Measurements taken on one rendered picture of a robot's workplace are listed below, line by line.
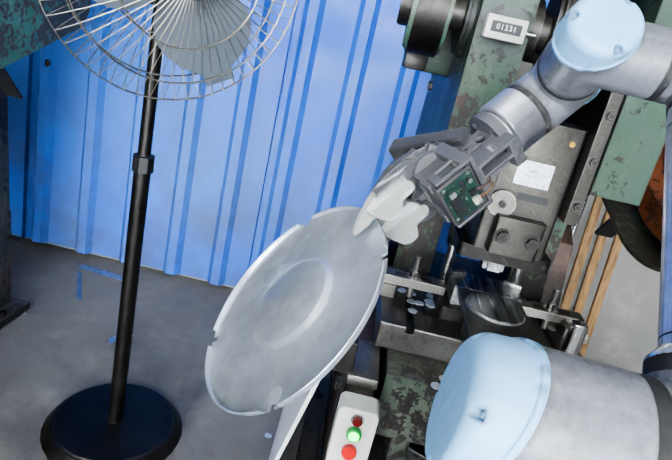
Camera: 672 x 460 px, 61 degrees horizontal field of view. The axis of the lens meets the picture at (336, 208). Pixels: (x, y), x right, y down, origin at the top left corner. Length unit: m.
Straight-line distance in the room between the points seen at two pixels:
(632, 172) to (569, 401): 0.81
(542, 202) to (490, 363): 0.81
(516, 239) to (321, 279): 0.60
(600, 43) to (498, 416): 0.37
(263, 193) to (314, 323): 1.86
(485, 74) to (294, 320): 0.62
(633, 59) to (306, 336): 0.44
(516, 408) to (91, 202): 2.47
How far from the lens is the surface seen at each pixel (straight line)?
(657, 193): 1.50
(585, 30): 0.63
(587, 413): 0.44
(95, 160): 2.70
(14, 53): 1.79
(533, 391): 0.43
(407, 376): 1.18
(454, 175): 0.65
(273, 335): 0.69
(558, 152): 1.20
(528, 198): 1.21
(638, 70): 0.66
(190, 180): 2.55
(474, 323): 1.15
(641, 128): 1.19
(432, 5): 1.12
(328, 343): 0.62
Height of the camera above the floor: 1.27
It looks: 18 degrees down
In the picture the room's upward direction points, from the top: 13 degrees clockwise
